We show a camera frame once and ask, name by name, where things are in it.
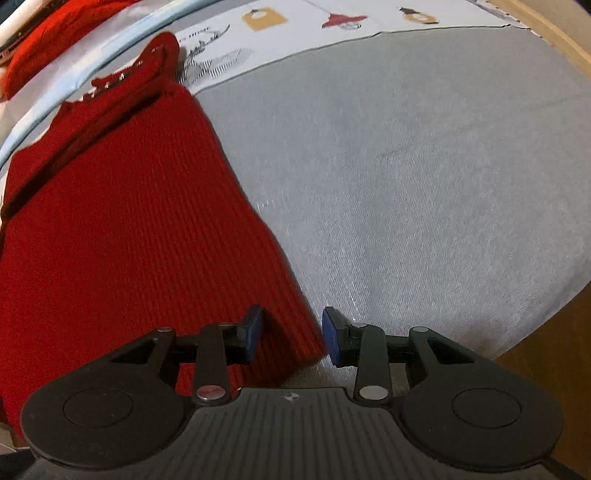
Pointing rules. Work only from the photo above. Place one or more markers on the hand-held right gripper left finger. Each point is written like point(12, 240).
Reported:
point(253, 332)

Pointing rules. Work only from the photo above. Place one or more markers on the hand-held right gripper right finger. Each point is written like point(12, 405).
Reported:
point(333, 337)

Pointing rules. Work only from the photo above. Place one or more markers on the dark red knit sweater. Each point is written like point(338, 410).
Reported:
point(115, 230)

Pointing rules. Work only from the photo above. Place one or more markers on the light blue quilt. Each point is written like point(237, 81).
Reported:
point(120, 41)

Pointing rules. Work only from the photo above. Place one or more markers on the red folded blanket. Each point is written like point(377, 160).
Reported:
point(60, 41)

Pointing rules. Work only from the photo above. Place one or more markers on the wooden bed frame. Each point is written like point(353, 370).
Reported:
point(568, 46)

